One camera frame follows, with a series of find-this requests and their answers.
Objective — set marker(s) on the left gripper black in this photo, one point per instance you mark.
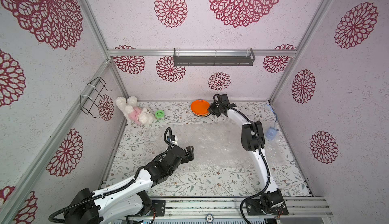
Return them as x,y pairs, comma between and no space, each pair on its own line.
190,153

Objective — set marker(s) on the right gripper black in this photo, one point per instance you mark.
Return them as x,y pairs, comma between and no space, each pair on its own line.
219,107

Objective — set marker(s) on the orange plate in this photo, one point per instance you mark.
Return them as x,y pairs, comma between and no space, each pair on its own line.
200,107

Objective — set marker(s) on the clear bubble wrap sheet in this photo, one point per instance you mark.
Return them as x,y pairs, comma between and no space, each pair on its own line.
220,166

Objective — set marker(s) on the yellow plate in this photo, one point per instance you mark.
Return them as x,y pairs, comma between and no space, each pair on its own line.
202,116

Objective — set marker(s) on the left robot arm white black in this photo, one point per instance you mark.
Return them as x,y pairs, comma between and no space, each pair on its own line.
128,197

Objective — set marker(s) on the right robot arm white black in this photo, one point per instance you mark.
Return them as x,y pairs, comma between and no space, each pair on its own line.
271,200

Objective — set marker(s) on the green round toy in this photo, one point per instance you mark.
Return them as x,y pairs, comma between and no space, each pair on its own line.
159,114

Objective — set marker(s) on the white plush bunny pink dress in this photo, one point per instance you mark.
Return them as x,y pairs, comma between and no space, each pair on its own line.
132,112

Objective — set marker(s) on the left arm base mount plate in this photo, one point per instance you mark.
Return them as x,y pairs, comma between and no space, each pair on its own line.
157,209

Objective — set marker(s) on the blue toy with cord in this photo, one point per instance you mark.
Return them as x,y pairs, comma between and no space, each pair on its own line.
272,132

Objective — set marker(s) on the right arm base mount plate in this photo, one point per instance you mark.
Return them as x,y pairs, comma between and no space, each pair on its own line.
258,207

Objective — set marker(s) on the black wire wall basket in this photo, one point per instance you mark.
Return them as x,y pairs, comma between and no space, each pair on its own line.
90,100

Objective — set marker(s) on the aluminium front rail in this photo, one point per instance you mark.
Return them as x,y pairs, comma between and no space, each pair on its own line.
229,208

